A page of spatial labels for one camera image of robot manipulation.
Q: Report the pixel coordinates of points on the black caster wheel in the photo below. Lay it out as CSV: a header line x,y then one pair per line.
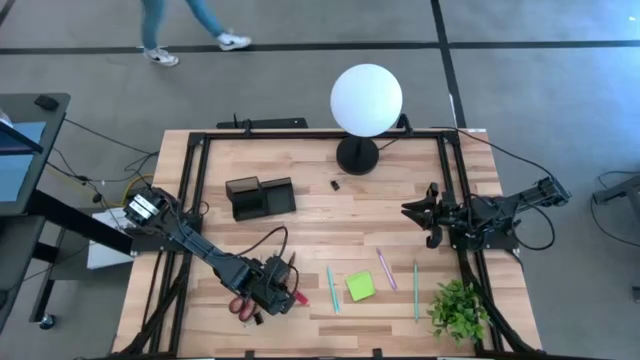
x,y
47,321

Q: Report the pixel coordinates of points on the purple pen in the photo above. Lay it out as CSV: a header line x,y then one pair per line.
x,y
387,270

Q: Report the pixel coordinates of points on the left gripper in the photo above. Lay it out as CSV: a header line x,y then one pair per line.
x,y
275,295

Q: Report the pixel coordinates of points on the person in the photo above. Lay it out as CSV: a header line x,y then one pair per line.
x,y
150,25

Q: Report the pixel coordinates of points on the blue lit monitor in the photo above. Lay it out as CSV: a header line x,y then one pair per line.
x,y
15,170

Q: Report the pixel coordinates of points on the black power strip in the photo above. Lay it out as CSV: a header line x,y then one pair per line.
x,y
270,123

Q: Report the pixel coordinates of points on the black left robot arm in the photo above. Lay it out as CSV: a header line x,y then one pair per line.
x,y
200,245

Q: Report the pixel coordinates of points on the black computer mouse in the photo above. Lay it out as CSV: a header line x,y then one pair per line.
x,y
46,102

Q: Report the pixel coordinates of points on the white globe table lamp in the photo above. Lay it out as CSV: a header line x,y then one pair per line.
x,y
366,100

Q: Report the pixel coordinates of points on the white cardboard box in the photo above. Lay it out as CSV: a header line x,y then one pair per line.
x,y
107,257

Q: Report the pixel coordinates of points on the green artificial plant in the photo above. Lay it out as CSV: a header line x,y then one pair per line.
x,y
457,312

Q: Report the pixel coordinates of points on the black frame clamp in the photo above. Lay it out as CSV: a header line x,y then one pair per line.
x,y
247,128
404,124

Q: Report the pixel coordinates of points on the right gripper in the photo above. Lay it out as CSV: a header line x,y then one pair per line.
x,y
452,217

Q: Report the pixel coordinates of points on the teal pencil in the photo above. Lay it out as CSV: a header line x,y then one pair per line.
x,y
333,291
415,290

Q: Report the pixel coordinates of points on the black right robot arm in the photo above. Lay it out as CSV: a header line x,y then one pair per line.
x,y
525,197

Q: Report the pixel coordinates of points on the dark grey side desk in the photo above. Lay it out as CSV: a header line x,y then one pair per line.
x,y
50,130

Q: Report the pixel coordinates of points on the green sticky note pad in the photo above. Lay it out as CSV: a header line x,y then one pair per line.
x,y
360,286

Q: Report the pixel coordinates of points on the black mesh desk organizer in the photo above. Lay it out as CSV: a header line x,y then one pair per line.
x,y
277,197

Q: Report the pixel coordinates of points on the grey equipment stand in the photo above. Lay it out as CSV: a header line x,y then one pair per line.
x,y
622,190

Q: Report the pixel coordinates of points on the red eraser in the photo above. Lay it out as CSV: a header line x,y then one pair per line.
x,y
300,298

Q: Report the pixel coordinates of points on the black aluminium table frame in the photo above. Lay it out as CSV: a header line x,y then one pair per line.
x,y
320,135

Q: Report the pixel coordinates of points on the brown pencil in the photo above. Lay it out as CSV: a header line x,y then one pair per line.
x,y
291,259

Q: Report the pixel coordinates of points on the black binder clip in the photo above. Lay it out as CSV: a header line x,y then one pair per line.
x,y
258,318
335,185

